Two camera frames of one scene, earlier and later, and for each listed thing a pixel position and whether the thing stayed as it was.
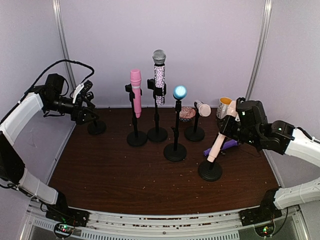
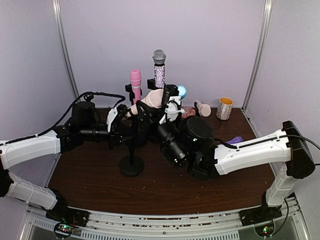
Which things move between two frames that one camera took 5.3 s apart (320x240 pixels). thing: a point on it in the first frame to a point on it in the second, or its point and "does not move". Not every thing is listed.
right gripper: (225, 128) to (166, 115)
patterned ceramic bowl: (186, 113) does not move
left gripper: (78, 117) to (112, 125)
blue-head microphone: (180, 92) does not move
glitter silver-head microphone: (159, 57) does not move
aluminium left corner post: (57, 8) does not move
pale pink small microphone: (204, 109) does not move
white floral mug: (222, 109) does not move
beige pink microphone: (232, 110) to (154, 99)
